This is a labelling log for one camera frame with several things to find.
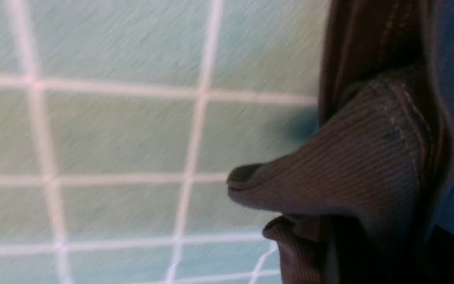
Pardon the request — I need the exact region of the dark gray long-sleeve shirt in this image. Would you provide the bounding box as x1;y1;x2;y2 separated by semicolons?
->
227;0;454;284

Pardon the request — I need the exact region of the green checkered tablecloth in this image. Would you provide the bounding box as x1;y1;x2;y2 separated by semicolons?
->
0;0;330;284

